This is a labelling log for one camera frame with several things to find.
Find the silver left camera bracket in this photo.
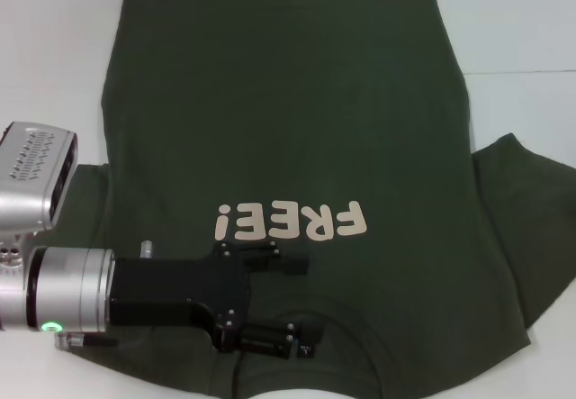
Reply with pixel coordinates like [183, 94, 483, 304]
[0, 230, 38, 278]

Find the left arm silver plug cable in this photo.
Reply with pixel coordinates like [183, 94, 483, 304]
[53, 330, 121, 351]

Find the dark green FREE! t-shirt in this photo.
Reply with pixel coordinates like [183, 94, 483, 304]
[26, 0, 576, 399]

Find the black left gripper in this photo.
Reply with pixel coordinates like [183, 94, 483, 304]
[109, 239, 326, 360]

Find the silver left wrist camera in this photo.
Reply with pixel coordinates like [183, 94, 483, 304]
[0, 121, 80, 231]

